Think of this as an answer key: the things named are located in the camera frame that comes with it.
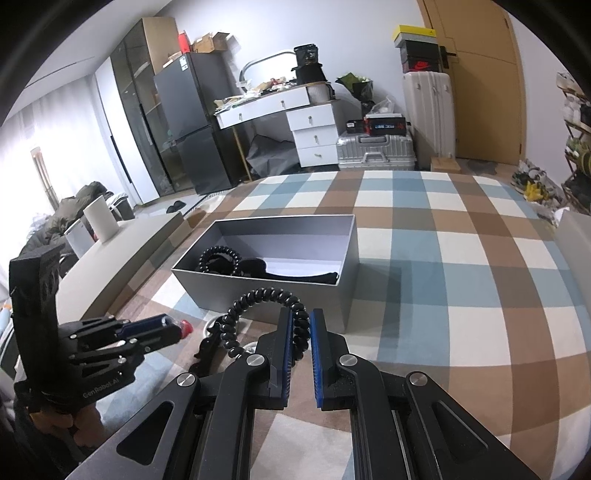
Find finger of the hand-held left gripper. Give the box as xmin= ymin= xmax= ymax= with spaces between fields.
xmin=59 ymin=315 xmax=182 ymax=347
xmin=68 ymin=340 xmax=154 ymax=368

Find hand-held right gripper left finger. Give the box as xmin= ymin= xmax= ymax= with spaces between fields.
xmin=65 ymin=308 xmax=296 ymax=480

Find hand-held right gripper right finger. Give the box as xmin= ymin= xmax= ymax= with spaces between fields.
xmin=310 ymin=308 xmax=541 ymax=480

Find black spiral hair tie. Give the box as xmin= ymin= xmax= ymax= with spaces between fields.
xmin=217 ymin=287 xmax=311 ymax=365
xmin=198 ymin=246 xmax=241 ymax=275

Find small black claw hair clip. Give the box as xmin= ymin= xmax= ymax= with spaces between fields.
xmin=191 ymin=314 xmax=241 ymax=374

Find grey cardboard box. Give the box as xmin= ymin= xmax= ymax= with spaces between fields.
xmin=171 ymin=213 xmax=360 ymax=335

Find large black claw hair clip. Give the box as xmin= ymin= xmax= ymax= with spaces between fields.
xmin=233 ymin=258 xmax=269 ymax=278

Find person's left hand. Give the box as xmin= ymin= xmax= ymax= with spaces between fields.
xmin=32 ymin=399 xmax=109 ymax=441

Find white box appliance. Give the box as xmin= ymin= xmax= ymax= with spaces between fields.
xmin=64 ymin=220 xmax=95 ymax=259

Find dark jacket pile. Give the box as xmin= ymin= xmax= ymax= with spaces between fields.
xmin=28 ymin=181 xmax=114 ymax=259

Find white cylinder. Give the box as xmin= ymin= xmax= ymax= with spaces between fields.
xmin=83 ymin=196 xmax=118 ymax=243

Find plaid blanket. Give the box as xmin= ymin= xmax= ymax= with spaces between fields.
xmin=69 ymin=171 xmax=591 ymax=480

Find black cloth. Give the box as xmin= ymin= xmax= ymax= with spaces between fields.
xmin=245 ymin=134 xmax=301 ymax=178

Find glass door cabinet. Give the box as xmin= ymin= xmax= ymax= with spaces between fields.
xmin=108 ymin=21 xmax=181 ymax=199

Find black fridge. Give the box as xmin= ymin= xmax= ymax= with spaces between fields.
xmin=153 ymin=52 xmax=236 ymax=195

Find silver suitcase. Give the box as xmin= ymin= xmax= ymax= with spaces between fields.
xmin=335 ymin=131 xmax=416 ymax=171

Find white dressing table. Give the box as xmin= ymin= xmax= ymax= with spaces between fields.
xmin=216 ymin=87 xmax=342 ymax=169

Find black red flat box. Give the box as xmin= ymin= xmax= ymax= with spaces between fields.
xmin=365 ymin=115 xmax=408 ymax=136

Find desk clutter pile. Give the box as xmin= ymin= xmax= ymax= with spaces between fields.
xmin=215 ymin=76 xmax=308 ymax=114

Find white ribbed bin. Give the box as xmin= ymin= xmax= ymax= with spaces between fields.
xmin=305 ymin=80 xmax=334 ymax=103

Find white suitcase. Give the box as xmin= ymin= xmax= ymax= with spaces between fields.
xmin=402 ymin=70 xmax=458 ymax=160

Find black wrapped bouquet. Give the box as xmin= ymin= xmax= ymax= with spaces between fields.
xmin=335 ymin=72 xmax=376 ymax=116

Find shoes on floor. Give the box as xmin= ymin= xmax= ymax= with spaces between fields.
xmin=510 ymin=159 xmax=561 ymax=204

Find tall cardboard panel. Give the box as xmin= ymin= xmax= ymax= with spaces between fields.
xmin=141 ymin=17 xmax=181 ymax=75

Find oval mirror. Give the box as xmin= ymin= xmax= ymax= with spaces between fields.
xmin=239 ymin=52 xmax=298 ymax=88

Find grey board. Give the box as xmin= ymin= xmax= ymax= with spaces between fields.
xmin=553 ymin=209 xmax=591 ymax=264

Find open cardboard boxes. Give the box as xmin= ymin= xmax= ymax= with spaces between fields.
xmin=191 ymin=32 xmax=229 ymax=54

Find black bag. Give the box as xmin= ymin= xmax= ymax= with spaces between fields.
xmin=291 ymin=45 xmax=328 ymax=85

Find black red shoe box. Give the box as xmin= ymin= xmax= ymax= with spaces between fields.
xmin=403 ymin=55 xmax=451 ymax=73

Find wooden door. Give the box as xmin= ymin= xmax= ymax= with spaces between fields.
xmin=418 ymin=0 xmax=527 ymax=166

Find shoe rack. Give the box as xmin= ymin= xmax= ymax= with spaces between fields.
xmin=556 ymin=71 xmax=591 ymax=213

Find yellow shoe box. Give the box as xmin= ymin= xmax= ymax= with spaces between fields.
xmin=393 ymin=25 xmax=437 ymax=42

